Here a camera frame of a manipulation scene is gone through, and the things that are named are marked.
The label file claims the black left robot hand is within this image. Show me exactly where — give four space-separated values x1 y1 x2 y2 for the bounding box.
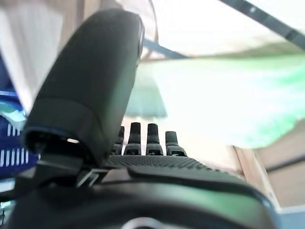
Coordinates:
4 8 277 229

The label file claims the long napa cabbage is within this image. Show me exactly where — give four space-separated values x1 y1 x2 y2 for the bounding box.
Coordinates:
128 42 305 150

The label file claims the blue plastic shopping basket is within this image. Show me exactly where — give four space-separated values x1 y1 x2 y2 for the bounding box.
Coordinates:
0 50 41 180

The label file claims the wooden slat crate with potatoes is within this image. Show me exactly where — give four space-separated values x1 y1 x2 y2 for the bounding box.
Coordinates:
232 133 305 212

